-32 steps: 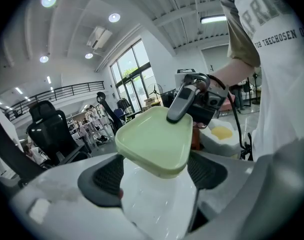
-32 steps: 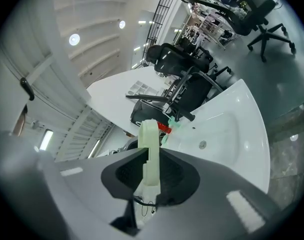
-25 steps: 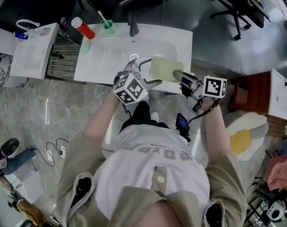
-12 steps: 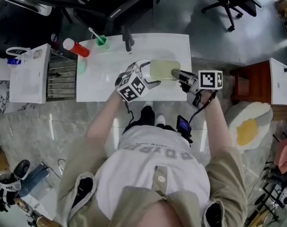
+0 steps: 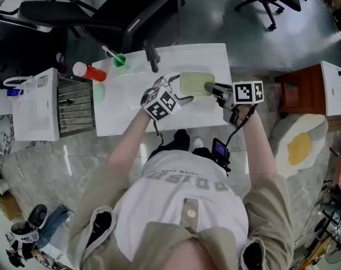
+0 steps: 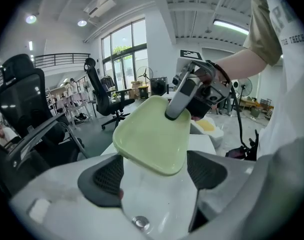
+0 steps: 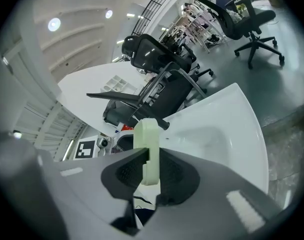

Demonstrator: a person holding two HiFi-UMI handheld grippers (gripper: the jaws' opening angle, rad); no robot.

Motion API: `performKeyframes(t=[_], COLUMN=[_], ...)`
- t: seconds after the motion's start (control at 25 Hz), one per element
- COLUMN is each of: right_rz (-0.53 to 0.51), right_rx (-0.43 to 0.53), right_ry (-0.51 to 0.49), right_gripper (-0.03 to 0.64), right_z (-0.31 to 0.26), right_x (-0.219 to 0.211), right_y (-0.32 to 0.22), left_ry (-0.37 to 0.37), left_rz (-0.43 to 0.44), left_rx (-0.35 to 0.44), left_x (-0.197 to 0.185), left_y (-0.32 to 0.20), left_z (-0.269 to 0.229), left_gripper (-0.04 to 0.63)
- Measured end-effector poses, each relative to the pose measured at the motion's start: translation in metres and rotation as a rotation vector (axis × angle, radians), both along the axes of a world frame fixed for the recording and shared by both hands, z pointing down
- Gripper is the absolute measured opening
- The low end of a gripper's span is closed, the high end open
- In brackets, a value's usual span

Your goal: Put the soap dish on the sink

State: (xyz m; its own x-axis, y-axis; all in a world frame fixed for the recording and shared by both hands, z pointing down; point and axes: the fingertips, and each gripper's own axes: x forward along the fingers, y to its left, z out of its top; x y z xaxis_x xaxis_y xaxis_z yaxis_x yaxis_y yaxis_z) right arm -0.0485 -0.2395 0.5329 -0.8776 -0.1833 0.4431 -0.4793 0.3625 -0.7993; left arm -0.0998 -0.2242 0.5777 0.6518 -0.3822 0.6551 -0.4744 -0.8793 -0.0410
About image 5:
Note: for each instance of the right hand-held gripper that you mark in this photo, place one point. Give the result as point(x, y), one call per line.
point(247, 93)

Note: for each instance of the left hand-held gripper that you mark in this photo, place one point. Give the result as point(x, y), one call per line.
point(160, 105)

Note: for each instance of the pale green plastic tray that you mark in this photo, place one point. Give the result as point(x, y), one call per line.
point(197, 83)

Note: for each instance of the person's right forearm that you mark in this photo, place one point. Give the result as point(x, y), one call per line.
point(260, 156)

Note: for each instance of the person's left forearm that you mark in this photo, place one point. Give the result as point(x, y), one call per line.
point(128, 148)

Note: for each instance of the pale green oval object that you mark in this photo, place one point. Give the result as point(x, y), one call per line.
point(98, 93)

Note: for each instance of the black sink faucet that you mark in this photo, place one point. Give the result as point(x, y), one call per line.
point(152, 56)

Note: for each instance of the person's black trousers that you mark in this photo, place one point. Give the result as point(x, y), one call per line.
point(181, 139)

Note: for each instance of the person's right white shoe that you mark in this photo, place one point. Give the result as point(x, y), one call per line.
point(197, 143)

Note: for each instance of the black device blue screen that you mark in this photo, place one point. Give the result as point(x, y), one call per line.
point(219, 149)

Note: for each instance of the large white sink basin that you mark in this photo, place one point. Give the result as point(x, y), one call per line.
point(122, 111)

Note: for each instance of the green cup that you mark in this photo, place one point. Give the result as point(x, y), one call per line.
point(120, 60)

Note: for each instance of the wooden cabinet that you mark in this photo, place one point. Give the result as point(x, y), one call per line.
point(302, 91)

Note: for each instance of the red bottle white cap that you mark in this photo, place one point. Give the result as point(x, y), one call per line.
point(93, 72)

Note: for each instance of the fried egg cushion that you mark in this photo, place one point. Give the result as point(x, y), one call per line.
point(299, 148)

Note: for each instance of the metal rack stand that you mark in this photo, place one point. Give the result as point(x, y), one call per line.
point(74, 108)

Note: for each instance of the white cabinet sink basin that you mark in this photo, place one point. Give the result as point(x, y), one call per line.
point(336, 94)

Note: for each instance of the person's white shirt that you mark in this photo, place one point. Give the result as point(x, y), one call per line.
point(173, 207)

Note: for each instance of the large black office chair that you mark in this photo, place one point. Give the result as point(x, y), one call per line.
point(74, 13)

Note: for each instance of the small white sink basin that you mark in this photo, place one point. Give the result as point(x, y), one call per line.
point(32, 114)

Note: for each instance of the person's khaki jacket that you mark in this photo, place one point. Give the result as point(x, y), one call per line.
point(271, 229)

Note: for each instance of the blue packet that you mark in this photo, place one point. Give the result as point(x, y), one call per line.
point(14, 92)

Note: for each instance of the marble pattern slab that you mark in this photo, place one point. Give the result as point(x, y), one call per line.
point(1, 135)

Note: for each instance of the black white headset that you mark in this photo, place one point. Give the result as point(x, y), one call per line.
point(28, 224)

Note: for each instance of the cardboard box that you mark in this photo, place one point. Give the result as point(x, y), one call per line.
point(7, 207)

